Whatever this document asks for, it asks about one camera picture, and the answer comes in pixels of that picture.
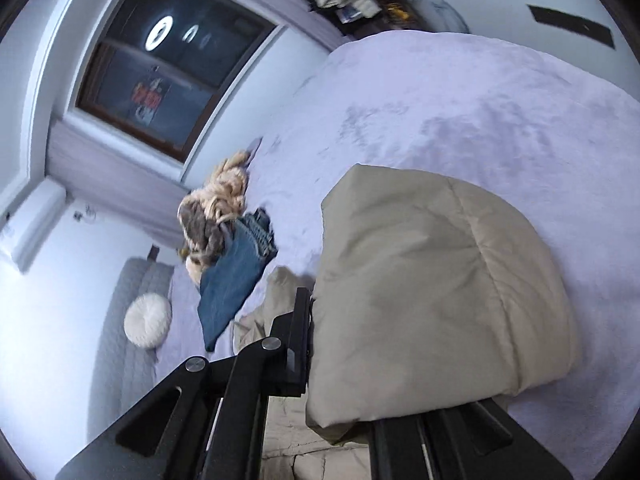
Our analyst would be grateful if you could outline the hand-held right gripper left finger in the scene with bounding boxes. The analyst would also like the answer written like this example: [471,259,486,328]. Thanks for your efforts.
[55,287,313,480]

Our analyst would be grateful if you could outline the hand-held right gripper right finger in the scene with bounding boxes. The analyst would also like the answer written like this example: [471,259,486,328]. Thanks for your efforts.
[370,400,574,480]

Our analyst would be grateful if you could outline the beige puffer jacket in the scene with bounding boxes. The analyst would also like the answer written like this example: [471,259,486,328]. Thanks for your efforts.
[232,162,581,480]

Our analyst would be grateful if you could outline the blue jeans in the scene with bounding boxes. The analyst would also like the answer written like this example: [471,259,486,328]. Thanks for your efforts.
[196,207,279,353]

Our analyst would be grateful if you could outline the white round pillow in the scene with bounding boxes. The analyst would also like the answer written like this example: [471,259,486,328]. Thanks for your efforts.
[124,292,173,350]

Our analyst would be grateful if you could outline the grey quilted headboard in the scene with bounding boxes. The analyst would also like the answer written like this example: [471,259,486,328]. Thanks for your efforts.
[87,256,176,446]

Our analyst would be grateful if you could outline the tan fuzzy knit garment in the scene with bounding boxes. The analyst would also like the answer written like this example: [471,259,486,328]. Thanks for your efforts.
[177,149,251,281]

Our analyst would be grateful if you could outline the lavender plush blanket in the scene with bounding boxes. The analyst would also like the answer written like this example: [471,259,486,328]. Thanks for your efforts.
[155,30,640,461]

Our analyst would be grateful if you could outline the white air conditioner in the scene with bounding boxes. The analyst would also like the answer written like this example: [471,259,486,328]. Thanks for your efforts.
[0,179,68,275]

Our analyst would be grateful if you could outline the dark window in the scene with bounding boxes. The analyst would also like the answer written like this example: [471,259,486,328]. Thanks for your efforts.
[75,0,278,163]

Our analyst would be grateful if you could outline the round fan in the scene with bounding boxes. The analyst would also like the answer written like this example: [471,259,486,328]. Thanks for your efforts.
[402,0,471,36]

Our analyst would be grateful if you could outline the curved monitor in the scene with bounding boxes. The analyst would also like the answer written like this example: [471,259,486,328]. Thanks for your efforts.
[527,4,616,50]

